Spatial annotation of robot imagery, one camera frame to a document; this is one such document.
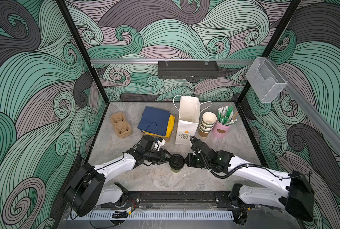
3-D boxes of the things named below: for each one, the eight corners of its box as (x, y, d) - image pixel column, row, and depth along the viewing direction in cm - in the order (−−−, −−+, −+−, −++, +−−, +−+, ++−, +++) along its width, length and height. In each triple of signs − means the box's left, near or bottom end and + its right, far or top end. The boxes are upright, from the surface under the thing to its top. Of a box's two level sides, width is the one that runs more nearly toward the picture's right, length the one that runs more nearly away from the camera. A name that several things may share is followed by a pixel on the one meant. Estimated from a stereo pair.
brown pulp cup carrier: (120, 143, 97) (117, 137, 92) (111, 121, 110) (108, 115, 104) (134, 136, 101) (133, 130, 95) (124, 115, 114) (122, 109, 108)
